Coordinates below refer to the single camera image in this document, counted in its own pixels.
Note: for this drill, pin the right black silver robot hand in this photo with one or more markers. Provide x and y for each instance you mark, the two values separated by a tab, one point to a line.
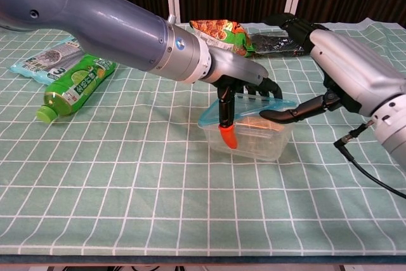
352	64

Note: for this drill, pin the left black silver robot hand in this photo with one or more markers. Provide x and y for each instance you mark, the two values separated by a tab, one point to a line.
241	68

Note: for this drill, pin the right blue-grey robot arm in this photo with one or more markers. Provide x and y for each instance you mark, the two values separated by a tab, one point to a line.
396	134

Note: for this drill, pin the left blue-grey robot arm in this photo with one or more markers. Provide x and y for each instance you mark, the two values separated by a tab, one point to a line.
111	26

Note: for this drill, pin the orange green snack bag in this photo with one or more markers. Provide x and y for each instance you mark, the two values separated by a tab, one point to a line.
222	34

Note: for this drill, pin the black socks package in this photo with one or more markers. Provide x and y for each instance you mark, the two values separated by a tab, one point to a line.
272	45

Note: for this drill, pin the green checked tablecloth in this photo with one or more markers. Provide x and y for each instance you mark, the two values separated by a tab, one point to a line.
158	188

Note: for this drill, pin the green drink bottle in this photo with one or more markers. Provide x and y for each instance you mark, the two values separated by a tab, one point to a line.
79	88

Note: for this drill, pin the light blue dishcloth package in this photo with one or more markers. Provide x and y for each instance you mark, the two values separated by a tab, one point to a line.
38	64

